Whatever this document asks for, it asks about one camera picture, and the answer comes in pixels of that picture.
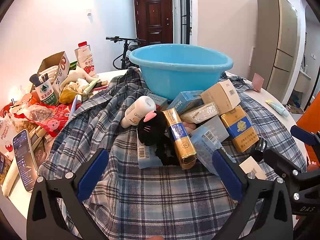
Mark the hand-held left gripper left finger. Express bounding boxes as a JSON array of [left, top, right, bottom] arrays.
[[26, 148, 110, 240]]

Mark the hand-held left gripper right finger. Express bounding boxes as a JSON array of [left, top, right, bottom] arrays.
[[212, 148, 294, 240]]

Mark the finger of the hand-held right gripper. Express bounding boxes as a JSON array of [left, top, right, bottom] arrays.
[[290, 125, 320, 147], [264, 149, 304, 180]]

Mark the small black box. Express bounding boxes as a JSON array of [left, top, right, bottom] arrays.
[[254, 137, 268, 153]]

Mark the small white box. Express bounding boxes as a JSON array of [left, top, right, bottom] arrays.
[[239, 156, 266, 180]]

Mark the gold blue cigarette pack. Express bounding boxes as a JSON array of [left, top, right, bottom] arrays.
[[220, 105, 259, 153]]

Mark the black plush cat toy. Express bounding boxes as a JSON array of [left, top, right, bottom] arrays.
[[137, 110, 185, 166]]

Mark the blue plastic basin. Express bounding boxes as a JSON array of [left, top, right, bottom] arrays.
[[129, 44, 233, 100]]

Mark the orange chair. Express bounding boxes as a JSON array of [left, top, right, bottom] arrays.
[[296, 97, 320, 165]]

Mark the light blue tube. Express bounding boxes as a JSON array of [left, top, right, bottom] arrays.
[[265, 99, 289, 117]]

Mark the light blue barcode box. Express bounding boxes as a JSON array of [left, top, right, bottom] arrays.
[[192, 126, 225, 173]]

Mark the grey box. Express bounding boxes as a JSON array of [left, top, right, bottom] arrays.
[[197, 115, 229, 143]]

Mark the light blue flat box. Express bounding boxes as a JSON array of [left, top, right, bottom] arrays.
[[137, 140, 163, 168]]

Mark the long gold blue carton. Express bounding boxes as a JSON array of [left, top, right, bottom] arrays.
[[162, 107, 197, 170]]

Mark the blue plaid shirt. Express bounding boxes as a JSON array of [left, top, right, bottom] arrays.
[[37, 67, 308, 240]]

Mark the red snack bag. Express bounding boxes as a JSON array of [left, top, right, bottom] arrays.
[[12, 102, 72, 138]]

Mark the pink cup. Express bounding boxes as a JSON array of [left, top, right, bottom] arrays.
[[252, 73, 264, 92]]

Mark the clear wrapped tissue pack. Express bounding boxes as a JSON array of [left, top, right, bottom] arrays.
[[180, 102, 219, 124]]

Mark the smartphone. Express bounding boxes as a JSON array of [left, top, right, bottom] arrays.
[[12, 129, 38, 192]]

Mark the white plastic bottle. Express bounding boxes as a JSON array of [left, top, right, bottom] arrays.
[[122, 95, 157, 128]]

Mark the beige cardboard box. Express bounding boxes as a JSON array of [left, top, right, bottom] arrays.
[[201, 80, 241, 116]]

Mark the light blue printed box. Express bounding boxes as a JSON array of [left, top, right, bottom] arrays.
[[167, 90, 204, 113]]

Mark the green label cut bottle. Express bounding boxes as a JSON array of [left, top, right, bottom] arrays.
[[35, 74, 60, 105]]

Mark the beige cabinet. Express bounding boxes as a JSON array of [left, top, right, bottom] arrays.
[[255, 0, 299, 100]]

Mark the light blue small box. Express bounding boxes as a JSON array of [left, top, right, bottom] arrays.
[[147, 92, 168, 107]]

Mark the white plush toy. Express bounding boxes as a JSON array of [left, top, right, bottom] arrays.
[[61, 66, 92, 90]]

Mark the cardboard box with pretzel print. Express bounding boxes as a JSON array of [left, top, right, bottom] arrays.
[[30, 51, 70, 93]]

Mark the red capped milk carton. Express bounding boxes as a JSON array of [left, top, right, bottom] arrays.
[[74, 42, 98, 79]]

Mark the black bicycle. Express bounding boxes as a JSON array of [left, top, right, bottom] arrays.
[[106, 36, 147, 70]]

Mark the dark red entrance door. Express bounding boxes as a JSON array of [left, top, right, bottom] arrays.
[[134, 0, 173, 44]]

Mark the black framed glass door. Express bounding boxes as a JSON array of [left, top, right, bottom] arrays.
[[179, 0, 192, 46]]

